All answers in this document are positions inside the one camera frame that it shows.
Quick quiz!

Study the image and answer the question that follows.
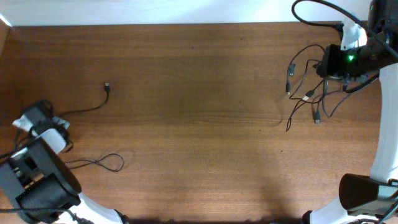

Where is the black cable bundle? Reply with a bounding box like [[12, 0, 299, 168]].
[[285, 43, 355, 133]]

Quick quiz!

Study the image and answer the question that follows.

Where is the long black usb cable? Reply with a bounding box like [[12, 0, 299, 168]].
[[57, 82, 111, 118]]

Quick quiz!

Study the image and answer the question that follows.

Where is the black cable with loop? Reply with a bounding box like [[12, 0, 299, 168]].
[[64, 152, 126, 173]]

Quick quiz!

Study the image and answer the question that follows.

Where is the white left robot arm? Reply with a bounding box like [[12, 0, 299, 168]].
[[1, 100, 129, 223]]

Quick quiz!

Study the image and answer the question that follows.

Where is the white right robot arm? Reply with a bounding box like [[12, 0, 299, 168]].
[[301, 1, 397, 223]]

